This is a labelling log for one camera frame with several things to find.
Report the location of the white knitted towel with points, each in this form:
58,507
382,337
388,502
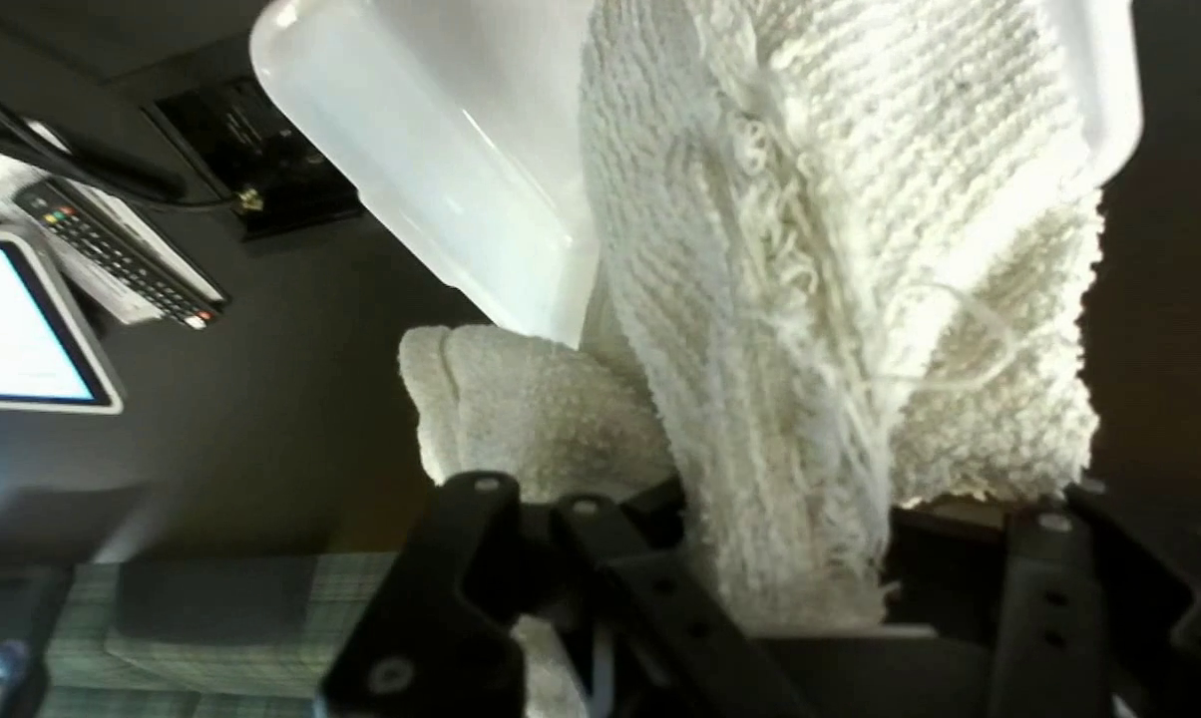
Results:
824,265

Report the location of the green plaid sofa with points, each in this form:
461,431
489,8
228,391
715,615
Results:
200,639

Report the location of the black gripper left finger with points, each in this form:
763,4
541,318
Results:
464,601

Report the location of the white plastic bin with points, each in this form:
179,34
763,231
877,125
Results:
454,147

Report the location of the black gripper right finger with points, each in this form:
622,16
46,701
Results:
1082,613

